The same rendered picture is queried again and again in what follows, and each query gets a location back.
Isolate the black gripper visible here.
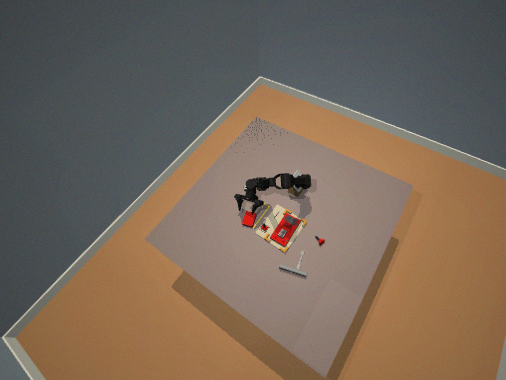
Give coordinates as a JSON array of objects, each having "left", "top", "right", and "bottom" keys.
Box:
[{"left": 234, "top": 188, "right": 264, "bottom": 215}]

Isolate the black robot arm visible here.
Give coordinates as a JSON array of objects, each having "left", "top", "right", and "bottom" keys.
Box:
[{"left": 246, "top": 173, "right": 311, "bottom": 191}]

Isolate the dark grey rectangular bar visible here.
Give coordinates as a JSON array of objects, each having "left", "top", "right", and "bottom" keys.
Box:
[{"left": 279, "top": 264, "right": 307, "bottom": 277}]

